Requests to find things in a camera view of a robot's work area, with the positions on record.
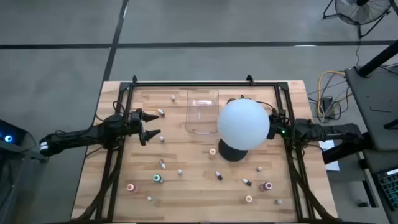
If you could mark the grey computer stand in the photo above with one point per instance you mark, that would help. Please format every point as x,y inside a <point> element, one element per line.
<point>34,156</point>

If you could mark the large green food coloring bottle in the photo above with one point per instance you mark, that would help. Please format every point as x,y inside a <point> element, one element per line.
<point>158,178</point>

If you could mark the small dark dropper bottle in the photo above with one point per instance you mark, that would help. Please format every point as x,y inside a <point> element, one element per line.
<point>219,175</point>
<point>247,182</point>

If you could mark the backlit keyboard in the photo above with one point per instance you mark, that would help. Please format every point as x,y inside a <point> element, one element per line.
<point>390,186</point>

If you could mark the white paper sheet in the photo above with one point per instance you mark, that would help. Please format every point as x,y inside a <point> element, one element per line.
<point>329,146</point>

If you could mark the dark grey desk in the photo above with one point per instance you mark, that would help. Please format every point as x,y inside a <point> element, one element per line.
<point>373,174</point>

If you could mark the clear plastic bin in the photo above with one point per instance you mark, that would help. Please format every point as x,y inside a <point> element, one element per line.
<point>202,124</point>

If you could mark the black pole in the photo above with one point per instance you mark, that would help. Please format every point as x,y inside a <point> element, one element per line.
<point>379,59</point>

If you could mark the large maroon food coloring bottle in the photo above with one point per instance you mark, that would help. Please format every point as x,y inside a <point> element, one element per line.
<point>266,186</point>

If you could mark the black floor fan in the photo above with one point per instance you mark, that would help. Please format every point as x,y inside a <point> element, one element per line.
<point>362,11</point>

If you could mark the black power adapter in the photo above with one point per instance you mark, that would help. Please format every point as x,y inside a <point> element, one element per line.
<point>327,104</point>

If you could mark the grey side table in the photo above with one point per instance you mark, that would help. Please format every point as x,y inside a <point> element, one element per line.
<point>373,93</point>

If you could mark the large red food coloring bottle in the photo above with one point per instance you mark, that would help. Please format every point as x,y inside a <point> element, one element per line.
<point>131,187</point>

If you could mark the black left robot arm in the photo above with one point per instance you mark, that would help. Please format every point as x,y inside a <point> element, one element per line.
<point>77,138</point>

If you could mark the large yellow food coloring bottle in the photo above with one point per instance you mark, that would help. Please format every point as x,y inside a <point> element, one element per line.
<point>248,198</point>

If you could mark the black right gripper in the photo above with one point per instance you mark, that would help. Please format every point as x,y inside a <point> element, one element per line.
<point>276,129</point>

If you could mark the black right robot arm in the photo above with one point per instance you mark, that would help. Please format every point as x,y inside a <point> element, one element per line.
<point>342,129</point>

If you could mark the black computer with blue light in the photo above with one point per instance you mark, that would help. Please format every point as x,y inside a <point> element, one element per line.
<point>9,138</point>

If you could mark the black metal table frame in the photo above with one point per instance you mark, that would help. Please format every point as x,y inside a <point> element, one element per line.
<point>202,84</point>

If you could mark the white globe lamp black base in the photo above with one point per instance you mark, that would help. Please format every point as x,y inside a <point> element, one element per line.
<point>242,124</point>

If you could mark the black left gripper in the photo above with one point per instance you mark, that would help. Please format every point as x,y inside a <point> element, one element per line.
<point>136,123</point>

